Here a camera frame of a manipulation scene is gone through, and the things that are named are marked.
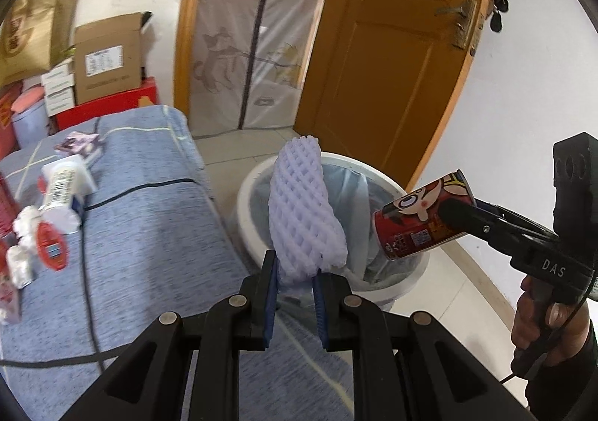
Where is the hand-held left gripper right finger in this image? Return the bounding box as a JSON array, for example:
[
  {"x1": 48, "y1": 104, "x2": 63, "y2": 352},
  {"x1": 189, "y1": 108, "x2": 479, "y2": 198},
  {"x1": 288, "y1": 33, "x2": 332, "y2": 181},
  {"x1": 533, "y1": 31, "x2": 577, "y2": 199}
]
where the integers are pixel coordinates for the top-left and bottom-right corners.
[{"x1": 311, "y1": 268, "x2": 533, "y2": 421}]

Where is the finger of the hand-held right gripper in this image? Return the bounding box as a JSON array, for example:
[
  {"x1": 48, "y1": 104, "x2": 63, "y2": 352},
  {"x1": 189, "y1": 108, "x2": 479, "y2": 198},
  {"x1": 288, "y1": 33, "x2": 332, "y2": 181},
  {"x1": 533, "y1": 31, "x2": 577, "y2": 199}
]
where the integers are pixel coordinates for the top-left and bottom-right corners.
[
  {"x1": 438, "y1": 201, "x2": 559, "y2": 259},
  {"x1": 475, "y1": 198, "x2": 558, "y2": 239}
]

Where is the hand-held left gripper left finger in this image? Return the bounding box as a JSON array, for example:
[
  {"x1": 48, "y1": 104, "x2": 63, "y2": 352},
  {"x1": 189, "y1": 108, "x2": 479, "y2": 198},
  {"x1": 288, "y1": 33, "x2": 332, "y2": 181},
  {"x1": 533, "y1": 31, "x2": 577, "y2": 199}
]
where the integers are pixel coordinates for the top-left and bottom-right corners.
[{"x1": 61, "y1": 249, "x2": 281, "y2": 421}]

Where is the red cartoon drink can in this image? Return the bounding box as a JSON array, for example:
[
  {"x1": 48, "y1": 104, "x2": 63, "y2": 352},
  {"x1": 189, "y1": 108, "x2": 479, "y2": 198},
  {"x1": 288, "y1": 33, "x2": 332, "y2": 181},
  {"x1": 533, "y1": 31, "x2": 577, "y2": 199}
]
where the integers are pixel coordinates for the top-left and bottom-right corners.
[{"x1": 372, "y1": 169, "x2": 478, "y2": 262}]

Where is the white foam fruit net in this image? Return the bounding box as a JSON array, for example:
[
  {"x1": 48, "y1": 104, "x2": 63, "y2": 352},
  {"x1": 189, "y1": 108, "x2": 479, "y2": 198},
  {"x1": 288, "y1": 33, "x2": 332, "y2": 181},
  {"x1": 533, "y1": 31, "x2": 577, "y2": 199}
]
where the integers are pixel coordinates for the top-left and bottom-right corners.
[{"x1": 268, "y1": 135, "x2": 349, "y2": 284}]

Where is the white round trash bin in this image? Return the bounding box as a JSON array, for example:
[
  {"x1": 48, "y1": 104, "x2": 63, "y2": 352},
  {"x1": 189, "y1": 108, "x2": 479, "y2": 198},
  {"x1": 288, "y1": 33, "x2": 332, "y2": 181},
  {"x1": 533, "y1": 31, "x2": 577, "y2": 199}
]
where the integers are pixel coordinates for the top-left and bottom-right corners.
[{"x1": 236, "y1": 152, "x2": 431, "y2": 310}]

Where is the purple milk carton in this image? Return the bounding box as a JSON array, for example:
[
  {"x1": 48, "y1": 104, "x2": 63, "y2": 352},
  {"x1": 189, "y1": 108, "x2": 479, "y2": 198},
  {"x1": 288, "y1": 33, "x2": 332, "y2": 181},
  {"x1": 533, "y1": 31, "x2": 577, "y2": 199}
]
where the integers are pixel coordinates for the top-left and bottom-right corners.
[{"x1": 53, "y1": 131, "x2": 102, "y2": 158}]

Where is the white tissue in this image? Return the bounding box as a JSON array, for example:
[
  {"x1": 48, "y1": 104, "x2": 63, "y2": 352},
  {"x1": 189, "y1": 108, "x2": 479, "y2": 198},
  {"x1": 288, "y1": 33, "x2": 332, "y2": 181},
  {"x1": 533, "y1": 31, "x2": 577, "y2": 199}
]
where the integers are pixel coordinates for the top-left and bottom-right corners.
[
  {"x1": 13, "y1": 206, "x2": 41, "y2": 236},
  {"x1": 6, "y1": 246, "x2": 36, "y2": 289}
]

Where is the person's right forearm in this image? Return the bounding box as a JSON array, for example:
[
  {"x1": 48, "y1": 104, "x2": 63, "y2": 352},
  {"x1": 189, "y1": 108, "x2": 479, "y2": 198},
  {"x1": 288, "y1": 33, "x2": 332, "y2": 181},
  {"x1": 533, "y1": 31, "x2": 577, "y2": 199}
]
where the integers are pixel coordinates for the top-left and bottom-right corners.
[{"x1": 525, "y1": 320, "x2": 598, "y2": 421}]

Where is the person's right hand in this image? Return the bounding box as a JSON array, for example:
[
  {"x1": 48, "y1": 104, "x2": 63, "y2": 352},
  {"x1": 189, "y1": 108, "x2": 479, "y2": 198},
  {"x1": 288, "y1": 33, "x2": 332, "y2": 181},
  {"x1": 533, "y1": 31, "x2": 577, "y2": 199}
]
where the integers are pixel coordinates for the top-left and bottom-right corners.
[{"x1": 511, "y1": 278, "x2": 591, "y2": 359}]

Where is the blue checked blanket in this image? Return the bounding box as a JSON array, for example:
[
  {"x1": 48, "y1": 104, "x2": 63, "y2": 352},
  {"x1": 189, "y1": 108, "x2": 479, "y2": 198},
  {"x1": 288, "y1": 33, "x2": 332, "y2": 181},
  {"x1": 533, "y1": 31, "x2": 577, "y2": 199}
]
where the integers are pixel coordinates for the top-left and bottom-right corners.
[{"x1": 0, "y1": 105, "x2": 356, "y2": 421}]

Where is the brown wooden door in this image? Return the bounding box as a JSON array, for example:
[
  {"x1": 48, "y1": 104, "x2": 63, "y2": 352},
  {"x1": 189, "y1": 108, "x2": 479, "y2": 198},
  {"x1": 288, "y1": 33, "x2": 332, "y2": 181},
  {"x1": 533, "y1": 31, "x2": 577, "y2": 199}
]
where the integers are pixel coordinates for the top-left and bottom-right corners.
[{"x1": 294, "y1": 0, "x2": 496, "y2": 192}]

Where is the bunch of black keys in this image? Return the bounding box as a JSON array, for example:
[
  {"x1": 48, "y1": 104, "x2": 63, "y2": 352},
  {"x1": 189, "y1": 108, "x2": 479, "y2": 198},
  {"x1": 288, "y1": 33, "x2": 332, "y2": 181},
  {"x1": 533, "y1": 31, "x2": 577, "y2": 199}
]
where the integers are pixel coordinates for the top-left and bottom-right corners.
[{"x1": 488, "y1": 0, "x2": 508, "y2": 34}]

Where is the red round lid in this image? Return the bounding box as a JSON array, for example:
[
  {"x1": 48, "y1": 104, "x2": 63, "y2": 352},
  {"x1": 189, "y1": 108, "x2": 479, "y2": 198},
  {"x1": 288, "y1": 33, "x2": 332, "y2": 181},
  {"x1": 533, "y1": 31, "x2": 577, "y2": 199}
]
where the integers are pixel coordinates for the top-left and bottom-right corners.
[{"x1": 35, "y1": 221, "x2": 71, "y2": 273}]

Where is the white barcode bottle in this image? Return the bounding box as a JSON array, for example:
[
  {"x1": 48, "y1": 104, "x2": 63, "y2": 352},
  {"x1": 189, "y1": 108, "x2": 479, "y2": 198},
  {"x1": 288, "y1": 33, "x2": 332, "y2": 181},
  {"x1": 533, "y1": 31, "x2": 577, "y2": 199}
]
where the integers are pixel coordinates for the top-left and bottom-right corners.
[{"x1": 37, "y1": 154, "x2": 97, "y2": 235}]

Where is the large red gift box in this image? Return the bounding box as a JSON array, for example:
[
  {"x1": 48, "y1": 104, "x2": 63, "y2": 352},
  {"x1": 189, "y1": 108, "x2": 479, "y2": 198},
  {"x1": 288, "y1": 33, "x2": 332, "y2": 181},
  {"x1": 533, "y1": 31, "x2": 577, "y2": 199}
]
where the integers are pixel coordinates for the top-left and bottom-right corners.
[{"x1": 56, "y1": 76, "x2": 160, "y2": 132}]

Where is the translucent printed door curtain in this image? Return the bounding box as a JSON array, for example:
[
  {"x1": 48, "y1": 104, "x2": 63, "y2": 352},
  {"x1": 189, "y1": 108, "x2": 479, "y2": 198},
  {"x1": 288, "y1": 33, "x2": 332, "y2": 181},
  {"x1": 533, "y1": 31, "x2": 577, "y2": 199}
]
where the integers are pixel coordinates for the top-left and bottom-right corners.
[{"x1": 189, "y1": 0, "x2": 342, "y2": 138}]

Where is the red thermos flask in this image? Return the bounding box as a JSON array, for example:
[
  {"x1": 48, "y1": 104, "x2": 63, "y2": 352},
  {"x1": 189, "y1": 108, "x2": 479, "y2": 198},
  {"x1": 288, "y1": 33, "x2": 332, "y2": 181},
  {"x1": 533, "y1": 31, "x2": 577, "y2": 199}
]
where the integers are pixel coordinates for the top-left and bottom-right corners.
[{"x1": 0, "y1": 171, "x2": 19, "y2": 244}]

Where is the small white flat box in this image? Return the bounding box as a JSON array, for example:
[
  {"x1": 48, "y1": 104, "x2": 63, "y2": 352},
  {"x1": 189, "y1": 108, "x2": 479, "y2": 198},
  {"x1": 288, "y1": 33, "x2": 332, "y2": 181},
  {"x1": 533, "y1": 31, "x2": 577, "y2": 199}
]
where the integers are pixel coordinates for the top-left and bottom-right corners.
[
  {"x1": 45, "y1": 91, "x2": 77, "y2": 116},
  {"x1": 41, "y1": 59, "x2": 75, "y2": 79},
  {"x1": 42, "y1": 74, "x2": 76, "y2": 97}
]

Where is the brown cardboard box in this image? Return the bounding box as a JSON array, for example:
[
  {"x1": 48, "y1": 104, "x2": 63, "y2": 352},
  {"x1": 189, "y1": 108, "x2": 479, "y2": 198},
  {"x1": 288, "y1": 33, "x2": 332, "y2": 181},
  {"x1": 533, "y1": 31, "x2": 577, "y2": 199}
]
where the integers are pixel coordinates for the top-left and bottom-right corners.
[{"x1": 74, "y1": 12, "x2": 153, "y2": 105}]

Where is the blue bucket with pink lid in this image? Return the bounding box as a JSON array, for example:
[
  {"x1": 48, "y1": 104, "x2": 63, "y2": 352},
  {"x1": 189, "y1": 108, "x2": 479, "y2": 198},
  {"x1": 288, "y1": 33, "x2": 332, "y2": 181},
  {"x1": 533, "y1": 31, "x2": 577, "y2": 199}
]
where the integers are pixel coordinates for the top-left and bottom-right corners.
[{"x1": 10, "y1": 87, "x2": 50, "y2": 151}]

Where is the brown paper shopping bag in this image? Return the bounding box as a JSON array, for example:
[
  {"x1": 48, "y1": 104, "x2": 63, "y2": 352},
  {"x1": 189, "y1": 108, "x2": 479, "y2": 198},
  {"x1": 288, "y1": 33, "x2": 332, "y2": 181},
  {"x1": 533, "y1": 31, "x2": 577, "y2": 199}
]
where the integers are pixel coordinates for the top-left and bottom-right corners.
[{"x1": 0, "y1": 0, "x2": 80, "y2": 88}]

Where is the brass door handle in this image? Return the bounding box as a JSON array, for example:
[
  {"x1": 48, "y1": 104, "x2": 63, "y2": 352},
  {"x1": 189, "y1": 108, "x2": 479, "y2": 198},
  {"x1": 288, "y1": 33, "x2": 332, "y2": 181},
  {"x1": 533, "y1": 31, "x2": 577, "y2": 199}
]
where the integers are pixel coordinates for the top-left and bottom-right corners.
[{"x1": 434, "y1": 0, "x2": 478, "y2": 50}]

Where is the wooden door frame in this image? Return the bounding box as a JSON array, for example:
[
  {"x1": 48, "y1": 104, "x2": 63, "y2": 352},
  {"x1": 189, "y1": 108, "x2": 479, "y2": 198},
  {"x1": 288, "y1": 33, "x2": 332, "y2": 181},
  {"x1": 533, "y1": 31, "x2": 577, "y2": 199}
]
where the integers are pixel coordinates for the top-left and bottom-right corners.
[{"x1": 174, "y1": 0, "x2": 220, "y2": 119}]

